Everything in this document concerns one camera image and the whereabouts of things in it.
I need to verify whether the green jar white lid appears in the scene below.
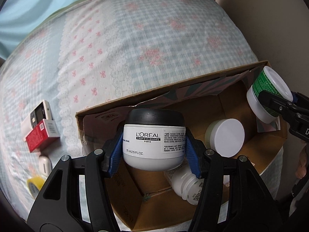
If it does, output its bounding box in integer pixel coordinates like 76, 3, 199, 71
247, 66, 293, 124

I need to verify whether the white earbuds case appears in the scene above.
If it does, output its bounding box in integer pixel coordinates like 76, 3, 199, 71
38, 155, 52, 177

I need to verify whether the yellow tape roll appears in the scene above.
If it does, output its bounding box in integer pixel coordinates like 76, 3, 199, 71
26, 176, 45, 199

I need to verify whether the white pill bottle barcode lid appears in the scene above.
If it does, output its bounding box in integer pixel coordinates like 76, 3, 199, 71
164, 161, 204, 205

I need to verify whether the white round jar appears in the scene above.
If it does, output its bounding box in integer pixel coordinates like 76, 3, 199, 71
204, 118, 245, 158

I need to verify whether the red cardboard box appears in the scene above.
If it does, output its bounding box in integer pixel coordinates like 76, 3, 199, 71
26, 119, 60, 153

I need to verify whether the white black handheld device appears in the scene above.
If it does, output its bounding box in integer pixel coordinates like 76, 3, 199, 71
20, 100, 52, 138

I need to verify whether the white L'Oreal jar black lid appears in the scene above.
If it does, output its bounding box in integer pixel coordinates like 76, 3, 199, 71
123, 108, 186, 171

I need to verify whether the person's hand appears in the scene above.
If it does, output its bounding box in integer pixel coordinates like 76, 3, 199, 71
295, 145, 308, 179

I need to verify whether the brown cardboard box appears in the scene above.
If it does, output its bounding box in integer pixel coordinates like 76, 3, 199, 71
76, 61, 288, 231

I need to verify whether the checkered floral bed sheet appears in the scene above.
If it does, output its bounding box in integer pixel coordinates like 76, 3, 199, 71
0, 0, 283, 223

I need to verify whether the light blue hanging cloth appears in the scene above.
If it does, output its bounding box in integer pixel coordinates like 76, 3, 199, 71
1, 0, 78, 60

